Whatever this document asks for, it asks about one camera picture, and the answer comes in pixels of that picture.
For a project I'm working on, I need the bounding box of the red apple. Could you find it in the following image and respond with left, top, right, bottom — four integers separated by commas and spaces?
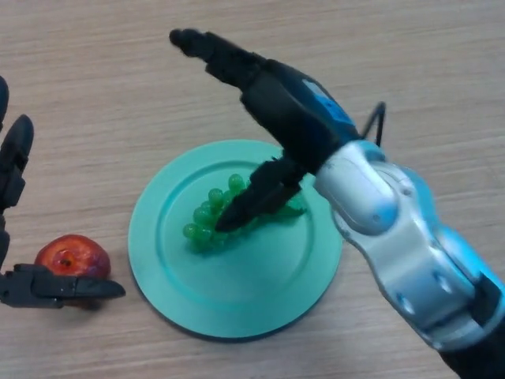
34, 234, 111, 310

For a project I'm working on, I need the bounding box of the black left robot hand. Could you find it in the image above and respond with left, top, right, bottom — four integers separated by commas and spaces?
0, 74, 126, 310

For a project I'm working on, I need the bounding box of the round green plastic plate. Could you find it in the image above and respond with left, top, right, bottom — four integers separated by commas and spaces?
128, 138, 344, 340

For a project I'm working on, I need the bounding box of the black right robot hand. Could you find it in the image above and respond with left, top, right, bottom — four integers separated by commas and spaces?
168, 28, 362, 233

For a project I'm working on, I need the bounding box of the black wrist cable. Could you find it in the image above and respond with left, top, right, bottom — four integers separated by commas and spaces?
361, 101, 387, 148

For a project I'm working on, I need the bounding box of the green grapes bunch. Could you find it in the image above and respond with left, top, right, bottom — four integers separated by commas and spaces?
181, 173, 307, 256

